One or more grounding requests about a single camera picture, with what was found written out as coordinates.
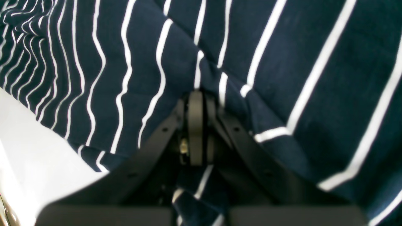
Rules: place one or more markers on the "navy white striped t-shirt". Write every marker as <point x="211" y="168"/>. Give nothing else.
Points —
<point x="317" y="83"/>

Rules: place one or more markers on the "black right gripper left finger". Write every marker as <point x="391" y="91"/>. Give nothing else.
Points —
<point x="139" y="191"/>

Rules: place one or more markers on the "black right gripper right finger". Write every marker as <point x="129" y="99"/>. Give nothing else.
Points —
<point x="263" y="191"/>

